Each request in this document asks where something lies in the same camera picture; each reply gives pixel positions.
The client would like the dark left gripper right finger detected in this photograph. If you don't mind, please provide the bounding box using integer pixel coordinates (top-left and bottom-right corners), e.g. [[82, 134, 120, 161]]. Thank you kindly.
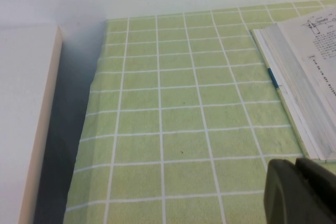
[[293, 157, 336, 224]]

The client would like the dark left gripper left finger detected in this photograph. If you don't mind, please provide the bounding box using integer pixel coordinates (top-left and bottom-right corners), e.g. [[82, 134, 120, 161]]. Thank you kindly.
[[264, 158, 332, 224]]

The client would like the technical book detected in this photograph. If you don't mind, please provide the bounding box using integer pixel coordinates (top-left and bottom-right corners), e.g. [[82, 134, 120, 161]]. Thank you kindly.
[[250, 6, 336, 162]]

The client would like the green checkered tablecloth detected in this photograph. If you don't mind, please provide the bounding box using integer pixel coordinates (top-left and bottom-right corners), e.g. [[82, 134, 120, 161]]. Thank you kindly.
[[62, 0, 336, 224]]

